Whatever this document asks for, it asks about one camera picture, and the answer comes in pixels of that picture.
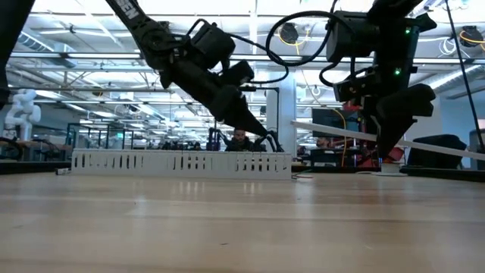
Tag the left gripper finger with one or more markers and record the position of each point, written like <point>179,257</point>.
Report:
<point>254,118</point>
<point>248,121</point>

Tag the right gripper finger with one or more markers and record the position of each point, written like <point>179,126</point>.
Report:
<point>398,129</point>
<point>382,125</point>

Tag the white duct cover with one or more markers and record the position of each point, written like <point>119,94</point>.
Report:
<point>333,130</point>

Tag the black background robot arm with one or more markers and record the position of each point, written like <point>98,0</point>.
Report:
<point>273,142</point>
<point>216,140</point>

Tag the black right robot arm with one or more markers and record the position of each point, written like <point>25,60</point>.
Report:
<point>396,45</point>

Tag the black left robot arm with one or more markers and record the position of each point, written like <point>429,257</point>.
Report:
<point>151,38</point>

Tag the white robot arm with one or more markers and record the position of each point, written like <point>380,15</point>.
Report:
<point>22,113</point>

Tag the person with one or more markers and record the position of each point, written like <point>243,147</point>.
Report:
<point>323,143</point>
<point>240,142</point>

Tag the red storage bin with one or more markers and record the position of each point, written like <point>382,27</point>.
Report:
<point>397,152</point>
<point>350,107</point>

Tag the black monitor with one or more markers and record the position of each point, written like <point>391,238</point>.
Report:
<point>326,115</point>

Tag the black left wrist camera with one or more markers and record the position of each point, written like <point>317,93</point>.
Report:
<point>238,74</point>

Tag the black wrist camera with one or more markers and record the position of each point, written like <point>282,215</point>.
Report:
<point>356,88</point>
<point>238,74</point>

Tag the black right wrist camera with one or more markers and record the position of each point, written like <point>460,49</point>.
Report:
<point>356,88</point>

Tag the dark background workstation frame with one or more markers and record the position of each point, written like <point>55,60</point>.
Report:
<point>98,136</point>

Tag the black aluminium rig frame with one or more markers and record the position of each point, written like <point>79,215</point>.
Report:
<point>34,167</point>

